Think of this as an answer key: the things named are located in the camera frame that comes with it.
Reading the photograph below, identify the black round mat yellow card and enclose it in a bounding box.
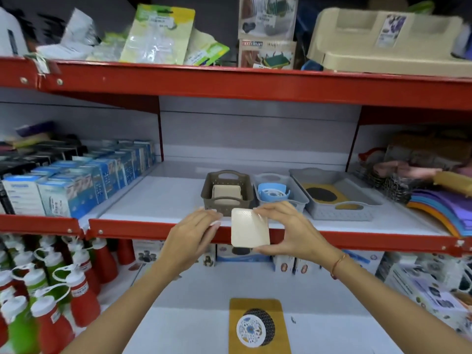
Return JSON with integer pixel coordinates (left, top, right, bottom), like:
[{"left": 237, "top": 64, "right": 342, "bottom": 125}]
[{"left": 300, "top": 181, "right": 364, "bottom": 211}]

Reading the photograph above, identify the row of black boxes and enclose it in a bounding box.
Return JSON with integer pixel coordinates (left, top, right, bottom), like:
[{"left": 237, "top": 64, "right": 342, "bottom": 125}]
[{"left": 0, "top": 134, "right": 88, "bottom": 179}]

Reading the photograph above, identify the large grey plastic tray basket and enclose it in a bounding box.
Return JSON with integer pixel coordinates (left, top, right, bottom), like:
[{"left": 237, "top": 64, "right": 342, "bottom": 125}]
[{"left": 289, "top": 167, "right": 383, "bottom": 222}]

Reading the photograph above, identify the pile of white clear packets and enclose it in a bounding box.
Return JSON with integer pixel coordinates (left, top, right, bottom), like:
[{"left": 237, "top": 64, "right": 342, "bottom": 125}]
[{"left": 36, "top": 8, "right": 122, "bottom": 62}]

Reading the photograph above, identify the row of blue white boxes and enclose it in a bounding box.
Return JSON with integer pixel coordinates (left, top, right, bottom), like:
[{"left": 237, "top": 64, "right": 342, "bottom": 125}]
[{"left": 1, "top": 139, "right": 158, "bottom": 219}]

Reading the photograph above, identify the thin orange bracelet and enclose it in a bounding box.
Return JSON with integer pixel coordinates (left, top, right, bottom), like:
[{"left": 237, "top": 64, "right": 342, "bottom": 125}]
[{"left": 330, "top": 253, "right": 347, "bottom": 280}]

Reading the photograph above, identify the row of small white boxes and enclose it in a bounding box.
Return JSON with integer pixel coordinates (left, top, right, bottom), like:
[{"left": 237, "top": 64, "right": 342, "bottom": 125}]
[{"left": 132, "top": 239, "right": 384, "bottom": 275}]

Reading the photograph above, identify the cream square pad in basket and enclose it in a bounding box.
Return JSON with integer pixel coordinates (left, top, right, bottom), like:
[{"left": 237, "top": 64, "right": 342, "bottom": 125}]
[{"left": 212, "top": 184, "right": 243, "bottom": 207}]

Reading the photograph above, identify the person's right forearm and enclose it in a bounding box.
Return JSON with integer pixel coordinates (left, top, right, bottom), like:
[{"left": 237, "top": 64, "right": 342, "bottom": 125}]
[{"left": 326, "top": 254, "right": 472, "bottom": 354}]

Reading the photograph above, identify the person's left hand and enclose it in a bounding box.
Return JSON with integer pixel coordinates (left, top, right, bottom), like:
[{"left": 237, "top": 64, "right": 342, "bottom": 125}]
[{"left": 159, "top": 208, "right": 224, "bottom": 278}]

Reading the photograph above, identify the tall brown product box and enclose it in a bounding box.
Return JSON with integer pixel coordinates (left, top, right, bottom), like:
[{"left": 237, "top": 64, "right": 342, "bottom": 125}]
[{"left": 237, "top": 0, "right": 299, "bottom": 42}]

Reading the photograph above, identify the white plastic container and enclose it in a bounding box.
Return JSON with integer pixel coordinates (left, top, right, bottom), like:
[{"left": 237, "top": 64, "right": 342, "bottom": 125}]
[{"left": 0, "top": 6, "right": 29, "bottom": 58}]

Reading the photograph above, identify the stack of coloured flexible mats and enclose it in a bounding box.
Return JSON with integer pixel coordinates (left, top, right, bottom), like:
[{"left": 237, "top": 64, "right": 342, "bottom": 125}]
[{"left": 407, "top": 188, "right": 472, "bottom": 237}]

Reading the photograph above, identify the small grey plastic basket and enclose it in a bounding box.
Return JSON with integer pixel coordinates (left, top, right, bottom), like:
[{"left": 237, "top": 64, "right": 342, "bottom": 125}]
[{"left": 253, "top": 173, "right": 310, "bottom": 214}]

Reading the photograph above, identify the beige plastic tray organiser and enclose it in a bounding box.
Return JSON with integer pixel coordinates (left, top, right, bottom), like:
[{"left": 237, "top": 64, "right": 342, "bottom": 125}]
[{"left": 306, "top": 7, "right": 472, "bottom": 78}]

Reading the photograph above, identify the clear packet yellow green card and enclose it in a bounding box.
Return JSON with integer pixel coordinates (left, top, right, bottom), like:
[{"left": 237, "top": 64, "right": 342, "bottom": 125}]
[{"left": 119, "top": 4, "right": 196, "bottom": 66}]

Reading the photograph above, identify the person's right hand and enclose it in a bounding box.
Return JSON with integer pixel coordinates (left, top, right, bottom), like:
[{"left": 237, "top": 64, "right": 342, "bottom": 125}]
[{"left": 252, "top": 201, "right": 348, "bottom": 270}]

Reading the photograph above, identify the flat yellow green packet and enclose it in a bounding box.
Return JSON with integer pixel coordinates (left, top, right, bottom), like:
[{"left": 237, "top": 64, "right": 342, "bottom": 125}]
[{"left": 184, "top": 29, "right": 230, "bottom": 67}]

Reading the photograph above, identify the group of red green squeeze bottles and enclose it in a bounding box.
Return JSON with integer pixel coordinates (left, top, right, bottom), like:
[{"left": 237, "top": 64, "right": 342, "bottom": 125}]
[{"left": 0, "top": 234, "right": 136, "bottom": 354}]

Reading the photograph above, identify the person's left forearm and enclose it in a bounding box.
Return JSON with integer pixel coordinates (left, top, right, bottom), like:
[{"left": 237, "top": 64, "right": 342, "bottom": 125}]
[{"left": 61, "top": 256, "right": 179, "bottom": 354}]

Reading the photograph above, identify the short brown product box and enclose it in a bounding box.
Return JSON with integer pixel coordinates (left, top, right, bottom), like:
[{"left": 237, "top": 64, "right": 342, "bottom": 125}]
[{"left": 238, "top": 40, "right": 297, "bottom": 70}]

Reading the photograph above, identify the brown plastic basket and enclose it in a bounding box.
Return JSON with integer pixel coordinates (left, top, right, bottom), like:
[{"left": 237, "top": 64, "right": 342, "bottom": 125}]
[{"left": 201, "top": 170, "right": 255, "bottom": 217}]

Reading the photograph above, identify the yellow wooden rolling pin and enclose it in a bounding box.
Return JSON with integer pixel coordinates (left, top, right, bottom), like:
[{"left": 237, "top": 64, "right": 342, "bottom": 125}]
[{"left": 433, "top": 171, "right": 472, "bottom": 198}]

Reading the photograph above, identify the red metal shelf rack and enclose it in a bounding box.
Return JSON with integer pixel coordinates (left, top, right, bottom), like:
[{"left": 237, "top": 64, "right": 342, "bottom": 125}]
[{"left": 0, "top": 55, "right": 472, "bottom": 256}]

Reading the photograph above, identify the blue round plastic strainer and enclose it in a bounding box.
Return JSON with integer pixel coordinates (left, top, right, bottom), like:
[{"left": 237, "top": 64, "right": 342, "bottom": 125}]
[{"left": 257, "top": 182, "right": 291, "bottom": 202}]

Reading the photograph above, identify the pile of white printed boxes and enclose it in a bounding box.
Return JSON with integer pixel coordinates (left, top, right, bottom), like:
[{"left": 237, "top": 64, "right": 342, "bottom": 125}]
[{"left": 383, "top": 253, "right": 472, "bottom": 334}]

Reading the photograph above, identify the purple yellow sponge pack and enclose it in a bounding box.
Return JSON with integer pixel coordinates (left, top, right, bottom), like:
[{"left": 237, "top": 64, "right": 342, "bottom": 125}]
[{"left": 0, "top": 121, "right": 56, "bottom": 149}]

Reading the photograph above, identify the round patterned trivet yellow card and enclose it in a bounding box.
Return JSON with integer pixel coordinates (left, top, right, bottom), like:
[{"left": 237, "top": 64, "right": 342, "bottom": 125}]
[{"left": 228, "top": 298, "right": 292, "bottom": 354}]

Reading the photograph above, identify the black wire basket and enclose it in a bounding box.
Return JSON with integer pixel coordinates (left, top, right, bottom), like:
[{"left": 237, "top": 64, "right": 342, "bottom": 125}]
[{"left": 353, "top": 158, "right": 443, "bottom": 204}]

